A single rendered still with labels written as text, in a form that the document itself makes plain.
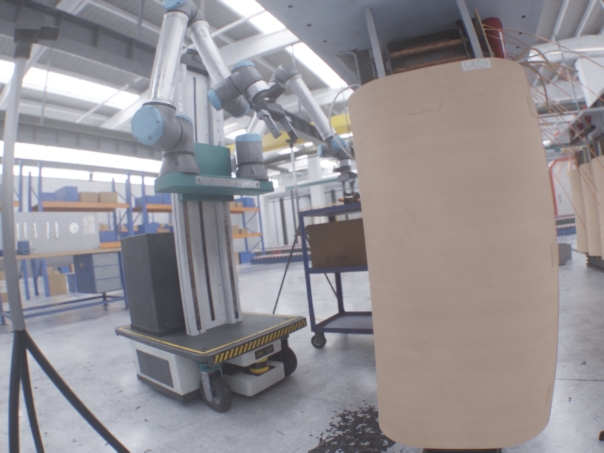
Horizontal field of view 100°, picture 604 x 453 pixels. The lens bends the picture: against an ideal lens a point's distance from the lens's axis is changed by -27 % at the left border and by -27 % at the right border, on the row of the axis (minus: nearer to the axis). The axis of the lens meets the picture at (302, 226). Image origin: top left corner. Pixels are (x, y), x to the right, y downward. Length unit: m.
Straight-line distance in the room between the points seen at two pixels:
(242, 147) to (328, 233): 0.76
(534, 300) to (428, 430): 0.38
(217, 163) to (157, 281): 0.69
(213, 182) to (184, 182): 0.16
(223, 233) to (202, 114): 0.67
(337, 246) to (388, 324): 1.38
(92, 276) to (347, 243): 3.64
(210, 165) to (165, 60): 0.61
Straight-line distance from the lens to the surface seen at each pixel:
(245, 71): 1.32
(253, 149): 1.84
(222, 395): 1.54
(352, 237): 2.09
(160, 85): 1.48
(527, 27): 1.33
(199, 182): 1.53
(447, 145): 0.73
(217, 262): 1.86
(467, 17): 0.97
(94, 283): 4.87
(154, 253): 1.77
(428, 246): 0.72
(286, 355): 1.85
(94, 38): 7.77
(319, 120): 2.11
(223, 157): 1.88
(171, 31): 1.59
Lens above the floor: 0.74
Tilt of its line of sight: 2 degrees up
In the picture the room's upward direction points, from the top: 6 degrees counter-clockwise
